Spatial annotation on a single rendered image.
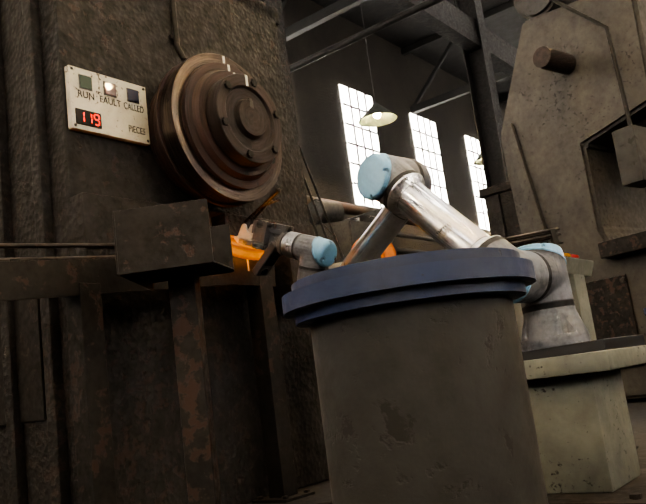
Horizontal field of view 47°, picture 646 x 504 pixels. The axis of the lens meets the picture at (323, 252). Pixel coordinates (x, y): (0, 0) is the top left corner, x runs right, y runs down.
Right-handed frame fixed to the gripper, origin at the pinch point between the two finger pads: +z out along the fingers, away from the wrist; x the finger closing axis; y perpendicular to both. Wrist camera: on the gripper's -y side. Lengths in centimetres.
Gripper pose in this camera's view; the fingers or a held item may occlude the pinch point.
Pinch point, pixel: (237, 240)
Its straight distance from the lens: 223.6
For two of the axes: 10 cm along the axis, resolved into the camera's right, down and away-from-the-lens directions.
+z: -7.7, -1.7, 6.1
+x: -6.1, -0.5, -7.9
